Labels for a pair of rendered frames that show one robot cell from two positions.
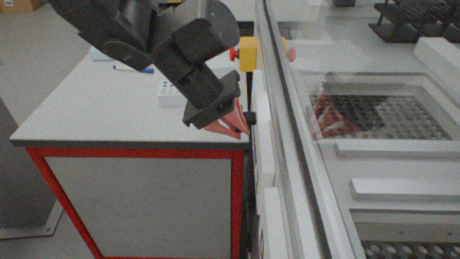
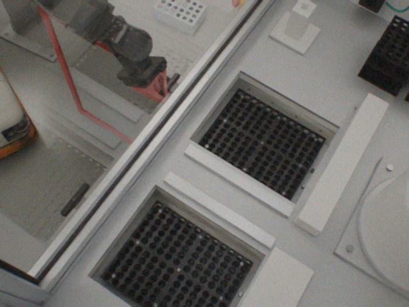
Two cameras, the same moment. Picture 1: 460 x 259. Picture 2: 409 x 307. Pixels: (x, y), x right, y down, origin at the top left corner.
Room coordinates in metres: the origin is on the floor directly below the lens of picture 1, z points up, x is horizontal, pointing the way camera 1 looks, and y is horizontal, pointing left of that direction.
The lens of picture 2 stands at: (-0.04, -0.31, 1.72)
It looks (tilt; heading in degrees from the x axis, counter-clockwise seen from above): 66 degrees down; 21
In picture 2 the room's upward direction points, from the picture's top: 11 degrees clockwise
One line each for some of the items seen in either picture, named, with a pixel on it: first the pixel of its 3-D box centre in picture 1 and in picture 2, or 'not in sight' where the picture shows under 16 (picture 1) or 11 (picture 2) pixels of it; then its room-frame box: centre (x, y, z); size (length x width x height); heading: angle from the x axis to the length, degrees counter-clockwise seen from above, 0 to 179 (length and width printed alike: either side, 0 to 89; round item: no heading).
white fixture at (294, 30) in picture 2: not in sight; (300, 18); (0.66, -0.19, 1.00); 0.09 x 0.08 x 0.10; 89
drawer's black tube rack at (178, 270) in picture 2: not in sight; (178, 272); (0.08, -0.25, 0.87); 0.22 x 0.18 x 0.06; 89
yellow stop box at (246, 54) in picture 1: (246, 54); not in sight; (0.73, -0.05, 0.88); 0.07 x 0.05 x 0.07; 179
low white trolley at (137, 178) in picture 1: (172, 158); not in sight; (0.82, 0.24, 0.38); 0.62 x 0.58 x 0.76; 179
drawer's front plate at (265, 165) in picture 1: (259, 132); not in sight; (0.40, -0.06, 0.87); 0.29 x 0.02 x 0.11; 179
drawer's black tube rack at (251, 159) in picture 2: not in sight; (259, 148); (0.40, -0.26, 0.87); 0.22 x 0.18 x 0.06; 89
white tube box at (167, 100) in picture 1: (182, 92); not in sight; (0.69, 0.14, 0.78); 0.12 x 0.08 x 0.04; 94
